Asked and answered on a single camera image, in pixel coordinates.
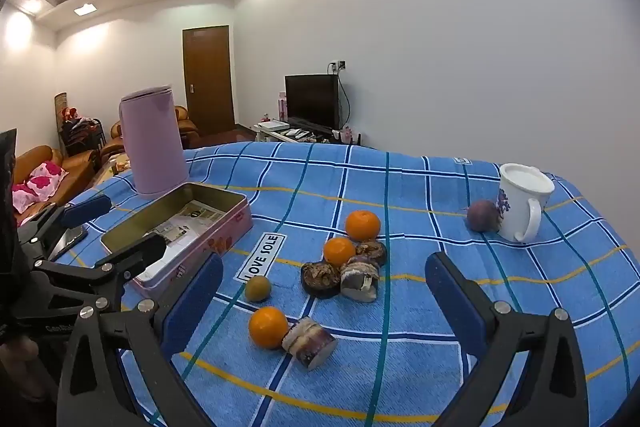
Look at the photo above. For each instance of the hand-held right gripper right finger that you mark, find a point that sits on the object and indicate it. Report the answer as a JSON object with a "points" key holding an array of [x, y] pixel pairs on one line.
{"points": [[452, 302]]}

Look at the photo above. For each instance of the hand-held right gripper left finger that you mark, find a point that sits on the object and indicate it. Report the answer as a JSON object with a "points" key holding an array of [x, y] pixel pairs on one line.
{"points": [[192, 302]]}

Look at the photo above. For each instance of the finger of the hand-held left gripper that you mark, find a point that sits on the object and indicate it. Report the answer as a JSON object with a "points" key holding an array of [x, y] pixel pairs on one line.
{"points": [[135, 256], [87, 210]]}

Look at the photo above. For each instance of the small yellow-green citrus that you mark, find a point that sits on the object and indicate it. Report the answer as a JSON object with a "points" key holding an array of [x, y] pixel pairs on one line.
{"points": [[258, 289]]}

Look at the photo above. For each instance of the orange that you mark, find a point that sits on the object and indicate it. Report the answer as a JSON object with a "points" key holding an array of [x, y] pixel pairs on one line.
{"points": [[268, 321], [363, 225], [339, 251]]}

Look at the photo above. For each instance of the pink metal tin box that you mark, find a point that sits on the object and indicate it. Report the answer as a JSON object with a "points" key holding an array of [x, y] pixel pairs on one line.
{"points": [[222, 227]]}

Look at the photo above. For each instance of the purple passion fruit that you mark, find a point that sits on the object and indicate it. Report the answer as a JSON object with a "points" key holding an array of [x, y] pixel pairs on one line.
{"points": [[481, 216]]}

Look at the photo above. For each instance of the layered cake roll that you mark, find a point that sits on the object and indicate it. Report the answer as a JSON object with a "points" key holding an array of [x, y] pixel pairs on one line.
{"points": [[360, 281], [310, 342]]}

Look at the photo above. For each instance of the person's left hand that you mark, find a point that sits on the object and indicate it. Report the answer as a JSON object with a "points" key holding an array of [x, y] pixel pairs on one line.
{"points": [[17, 357]]}

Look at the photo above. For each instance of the black smartphone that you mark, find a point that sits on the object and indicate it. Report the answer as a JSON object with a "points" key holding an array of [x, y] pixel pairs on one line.
{"points": [[71, 242]]}

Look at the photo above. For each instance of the wooden coffee table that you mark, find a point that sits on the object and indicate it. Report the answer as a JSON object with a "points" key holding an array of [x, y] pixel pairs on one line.
{"points": [[112, 167]]}

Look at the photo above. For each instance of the pink floral pillow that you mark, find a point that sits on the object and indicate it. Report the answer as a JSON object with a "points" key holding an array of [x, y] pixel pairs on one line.
{"points": [[44, 179], [21, 199]]}

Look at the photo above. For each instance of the printed paper leaflet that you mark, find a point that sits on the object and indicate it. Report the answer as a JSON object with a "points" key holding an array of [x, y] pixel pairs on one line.
{"points": [[192, 217]]}

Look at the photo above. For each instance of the long brown leather sofa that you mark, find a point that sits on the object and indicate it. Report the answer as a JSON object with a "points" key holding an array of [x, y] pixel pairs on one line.
{"points": [[35, 157]]}

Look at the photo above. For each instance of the rack with clothes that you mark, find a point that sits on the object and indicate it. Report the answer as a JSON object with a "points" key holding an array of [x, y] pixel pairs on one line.
{"points": [[77, 132]]}

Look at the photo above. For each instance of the pink electric kettle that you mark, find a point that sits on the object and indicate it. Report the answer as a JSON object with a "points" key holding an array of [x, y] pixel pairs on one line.
{"points": [[150, 147]]}

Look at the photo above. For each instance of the white floral mug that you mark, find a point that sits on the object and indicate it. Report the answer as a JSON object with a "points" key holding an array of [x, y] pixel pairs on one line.
{"points": [[520, 202]]}

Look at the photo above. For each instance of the brown leather armchair sofa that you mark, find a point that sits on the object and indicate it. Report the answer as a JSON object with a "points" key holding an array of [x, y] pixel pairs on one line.
{"points": [[182, 119]]}

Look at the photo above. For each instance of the blue plaid blanket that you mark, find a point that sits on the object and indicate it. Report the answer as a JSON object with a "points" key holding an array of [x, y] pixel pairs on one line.
{"points": [[350, 397]]}

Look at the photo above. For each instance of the brown wooden door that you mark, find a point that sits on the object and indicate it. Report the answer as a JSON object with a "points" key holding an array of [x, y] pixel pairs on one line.
{"points": [[207, 77]]}

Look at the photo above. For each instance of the flat white box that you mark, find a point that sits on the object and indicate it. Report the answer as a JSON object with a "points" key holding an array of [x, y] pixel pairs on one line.
{"points": [[272, 125]]}

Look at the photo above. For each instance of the black router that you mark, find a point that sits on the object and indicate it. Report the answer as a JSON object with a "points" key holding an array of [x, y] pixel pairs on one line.
{"points": [[350, 138]]}

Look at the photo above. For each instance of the square ceiling light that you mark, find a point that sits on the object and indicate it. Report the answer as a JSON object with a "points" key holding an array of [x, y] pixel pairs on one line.
{"points": [[85, 9]]}

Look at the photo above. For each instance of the tall pink box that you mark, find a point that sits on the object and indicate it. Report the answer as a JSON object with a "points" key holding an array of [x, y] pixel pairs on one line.
{"points": [[282, 106]]}

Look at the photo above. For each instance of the black flat television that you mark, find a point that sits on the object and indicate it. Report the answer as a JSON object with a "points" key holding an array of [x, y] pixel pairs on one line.
{"points": [[311, 102]]}

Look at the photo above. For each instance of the wall power outlet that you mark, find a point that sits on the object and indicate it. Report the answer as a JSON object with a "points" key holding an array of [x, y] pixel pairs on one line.
{"points": [[338, 66]]}

